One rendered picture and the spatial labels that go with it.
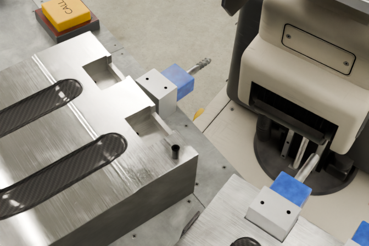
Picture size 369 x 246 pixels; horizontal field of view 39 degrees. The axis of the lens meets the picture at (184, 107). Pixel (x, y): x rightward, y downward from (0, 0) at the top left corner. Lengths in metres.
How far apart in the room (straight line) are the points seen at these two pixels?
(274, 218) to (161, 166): 0.14
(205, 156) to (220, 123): 0.71
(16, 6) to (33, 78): 0.28
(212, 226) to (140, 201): 0.09
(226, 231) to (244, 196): 0.05
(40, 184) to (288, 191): 0.29
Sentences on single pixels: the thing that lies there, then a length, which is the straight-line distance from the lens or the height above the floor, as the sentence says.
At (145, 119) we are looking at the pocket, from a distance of 0.69.
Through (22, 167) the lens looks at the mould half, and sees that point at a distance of 0.64.
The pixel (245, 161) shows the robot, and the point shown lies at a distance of 1.38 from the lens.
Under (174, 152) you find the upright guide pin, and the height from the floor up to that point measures 0.90.
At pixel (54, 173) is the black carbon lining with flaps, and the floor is 0.88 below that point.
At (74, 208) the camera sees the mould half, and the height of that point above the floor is 0.88.
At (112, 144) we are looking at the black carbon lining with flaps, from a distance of 0.64.
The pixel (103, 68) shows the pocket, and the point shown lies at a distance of 0.75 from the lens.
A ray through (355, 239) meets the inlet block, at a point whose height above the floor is 0.87.
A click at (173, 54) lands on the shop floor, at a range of 2.01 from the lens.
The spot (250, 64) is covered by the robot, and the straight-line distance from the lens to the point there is 0.89.
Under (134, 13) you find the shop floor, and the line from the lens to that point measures 2.18.
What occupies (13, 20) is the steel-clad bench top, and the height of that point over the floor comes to 0.80.
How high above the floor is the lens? 1.41
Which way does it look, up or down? 50 degrees down
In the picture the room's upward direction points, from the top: 5 degrees clockwise
